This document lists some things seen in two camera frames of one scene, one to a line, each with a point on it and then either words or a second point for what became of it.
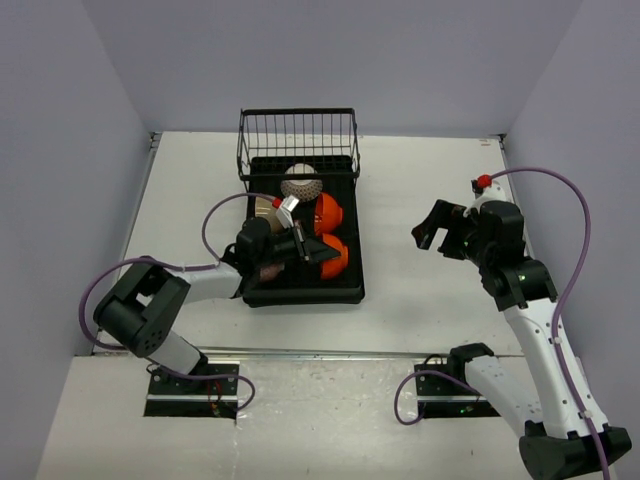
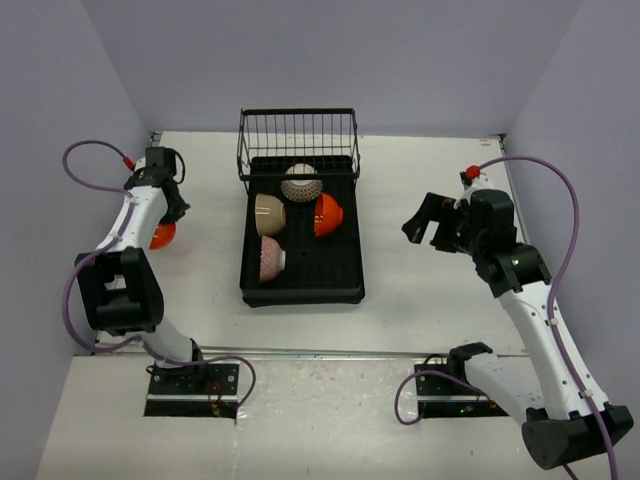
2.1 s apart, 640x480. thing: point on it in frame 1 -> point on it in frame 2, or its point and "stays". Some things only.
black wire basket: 298,144 stays
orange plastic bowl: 328,215 stays
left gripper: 316,250 -> 177,213
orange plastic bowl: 334,268 -> 163,235
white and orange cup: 264,208 stays
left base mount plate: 195,398 stays
